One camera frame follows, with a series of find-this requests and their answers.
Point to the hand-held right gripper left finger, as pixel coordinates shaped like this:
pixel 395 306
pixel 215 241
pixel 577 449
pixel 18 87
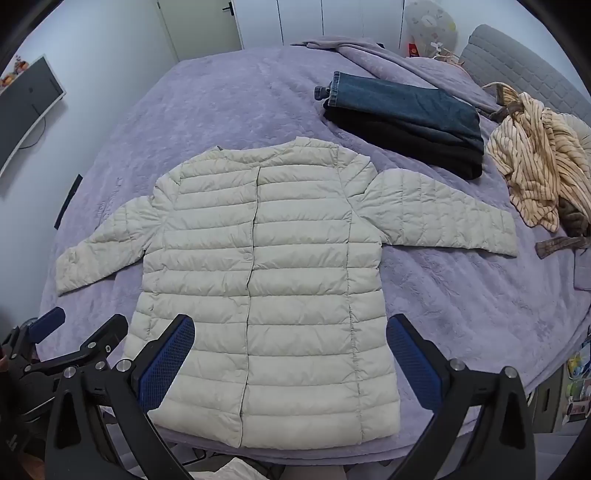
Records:
pixel 166 364

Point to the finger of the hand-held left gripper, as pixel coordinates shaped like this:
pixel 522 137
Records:
pixel 99 341
pixel 46 319

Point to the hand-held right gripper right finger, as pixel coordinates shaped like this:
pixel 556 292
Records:
pixel 415 364

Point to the cream puffer jacket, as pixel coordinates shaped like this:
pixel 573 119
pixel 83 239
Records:
pixel 300 277

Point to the black flat bar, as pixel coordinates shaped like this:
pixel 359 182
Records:
pixel 68 203

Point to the sticker covered nightstand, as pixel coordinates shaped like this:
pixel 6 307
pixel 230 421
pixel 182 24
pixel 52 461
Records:
pixel 572 392

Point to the brown plaid garment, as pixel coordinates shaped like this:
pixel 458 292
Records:
pixel 563 244

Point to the folded black garment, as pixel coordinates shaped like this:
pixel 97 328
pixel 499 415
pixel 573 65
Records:
pixel 415 150

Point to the cream striped shirt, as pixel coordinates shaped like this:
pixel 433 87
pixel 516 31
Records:
pixel 531 157

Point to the colourful decoration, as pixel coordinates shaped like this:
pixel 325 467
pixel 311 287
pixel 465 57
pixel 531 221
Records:
pixel 11 76

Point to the folded blue jeans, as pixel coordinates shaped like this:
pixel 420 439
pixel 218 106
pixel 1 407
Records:
pixel 406 108

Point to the purple plush bed blanket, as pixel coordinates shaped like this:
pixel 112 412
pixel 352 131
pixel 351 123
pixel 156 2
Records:
pixel 240 101

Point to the beige pillow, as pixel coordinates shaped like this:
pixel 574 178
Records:
pixel 579 131

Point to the grey quilted headboard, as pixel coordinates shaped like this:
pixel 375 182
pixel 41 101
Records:
pixel 512 60

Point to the white door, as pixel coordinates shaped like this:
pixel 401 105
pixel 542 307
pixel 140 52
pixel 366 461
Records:
pixel 203 27

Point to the wall-mounted flat screen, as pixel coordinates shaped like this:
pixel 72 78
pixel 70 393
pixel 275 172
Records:
pixel 23 110

